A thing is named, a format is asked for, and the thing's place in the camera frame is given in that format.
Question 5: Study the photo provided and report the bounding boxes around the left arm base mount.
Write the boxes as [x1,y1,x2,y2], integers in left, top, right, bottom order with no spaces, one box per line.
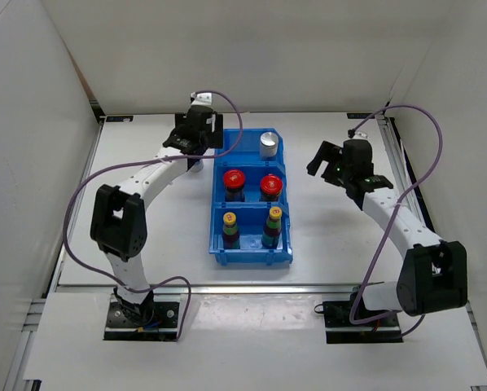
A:
[103,293,181,342]

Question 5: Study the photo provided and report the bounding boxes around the blue three-compartment plastic bin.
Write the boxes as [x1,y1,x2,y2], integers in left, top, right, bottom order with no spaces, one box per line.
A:
[209,129,293,266]

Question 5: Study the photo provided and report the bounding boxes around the front aluminium rail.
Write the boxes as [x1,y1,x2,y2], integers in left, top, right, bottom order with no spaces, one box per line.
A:
[54,283,410,295]

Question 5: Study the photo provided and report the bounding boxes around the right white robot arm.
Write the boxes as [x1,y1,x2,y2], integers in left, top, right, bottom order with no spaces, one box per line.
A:
[307,138,467,326]

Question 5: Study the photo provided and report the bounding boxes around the left black corner label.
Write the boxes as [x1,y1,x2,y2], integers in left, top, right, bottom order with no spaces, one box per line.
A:
[105,116,134,123]

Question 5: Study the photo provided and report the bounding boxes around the black corner label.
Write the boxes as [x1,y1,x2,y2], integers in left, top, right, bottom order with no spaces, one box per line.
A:
[105,116,134,123]
[346,112,374,121]

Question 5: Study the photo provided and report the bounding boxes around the yellow-capped sauce bottle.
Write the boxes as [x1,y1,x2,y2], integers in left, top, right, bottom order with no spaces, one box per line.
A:
[222,212,240,249]
[261,206,283,248]

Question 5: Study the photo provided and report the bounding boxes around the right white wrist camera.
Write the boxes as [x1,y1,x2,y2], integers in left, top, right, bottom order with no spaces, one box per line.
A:
[347,129,369,140]

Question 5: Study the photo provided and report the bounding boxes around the silver-capped spice shaker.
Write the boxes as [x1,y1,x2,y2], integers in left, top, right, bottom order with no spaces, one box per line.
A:
[189,160,204,173]
[260,131,279,160]

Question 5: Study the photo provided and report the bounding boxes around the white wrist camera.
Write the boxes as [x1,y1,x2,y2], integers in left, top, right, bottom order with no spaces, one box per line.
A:
[347,129,369,140]
[191,92,213,107]

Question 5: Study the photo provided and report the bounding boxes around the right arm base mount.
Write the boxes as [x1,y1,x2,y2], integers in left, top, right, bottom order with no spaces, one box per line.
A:
[314,288,403,345]

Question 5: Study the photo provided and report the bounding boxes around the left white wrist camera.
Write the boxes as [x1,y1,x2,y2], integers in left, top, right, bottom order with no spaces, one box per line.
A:
[191,92,213,107]

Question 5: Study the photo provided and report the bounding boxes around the right black corner label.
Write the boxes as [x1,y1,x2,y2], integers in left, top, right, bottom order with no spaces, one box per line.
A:
[346,112,374,121]

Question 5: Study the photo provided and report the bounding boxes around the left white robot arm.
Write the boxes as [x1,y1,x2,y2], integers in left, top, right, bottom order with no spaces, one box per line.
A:
[90,103,223,327]

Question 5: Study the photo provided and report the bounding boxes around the red-capped sauce jar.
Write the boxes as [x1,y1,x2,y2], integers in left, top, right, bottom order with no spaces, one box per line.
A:
[222,169,246,202]
[260,174,283,202]

